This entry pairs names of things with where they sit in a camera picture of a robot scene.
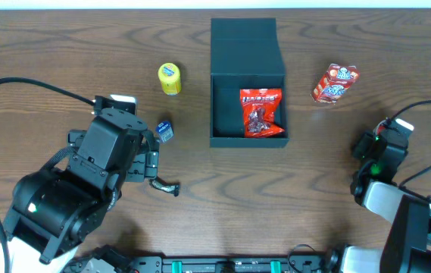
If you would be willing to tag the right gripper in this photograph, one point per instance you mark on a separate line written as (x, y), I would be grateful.
(361, 145)

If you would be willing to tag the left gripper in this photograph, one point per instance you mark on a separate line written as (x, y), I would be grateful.
(145, 163)

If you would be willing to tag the red Hello Panda box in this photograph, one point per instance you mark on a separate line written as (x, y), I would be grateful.
(334, 83)

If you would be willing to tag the yellow round container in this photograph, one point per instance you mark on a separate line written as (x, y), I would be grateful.
(170, 78)

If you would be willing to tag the red Hacks candy bag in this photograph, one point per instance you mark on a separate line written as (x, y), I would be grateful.
(259, 107)

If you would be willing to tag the black gift box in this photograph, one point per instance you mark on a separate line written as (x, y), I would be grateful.
(245, 54)

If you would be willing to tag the red Pringles can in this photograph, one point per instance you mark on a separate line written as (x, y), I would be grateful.
(380, 127)

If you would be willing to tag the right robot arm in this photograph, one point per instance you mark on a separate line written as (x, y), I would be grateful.
(408, 245)

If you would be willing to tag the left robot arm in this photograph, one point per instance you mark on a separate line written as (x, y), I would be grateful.
(55, 208)

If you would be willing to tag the blue Eclipse gum pack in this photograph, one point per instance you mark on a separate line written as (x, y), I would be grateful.
(165, 131)

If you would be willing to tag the dark wrapped candy bar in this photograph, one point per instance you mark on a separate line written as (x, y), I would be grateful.
(170, 188)

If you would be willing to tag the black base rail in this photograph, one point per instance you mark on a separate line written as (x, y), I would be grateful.
(302, 259)

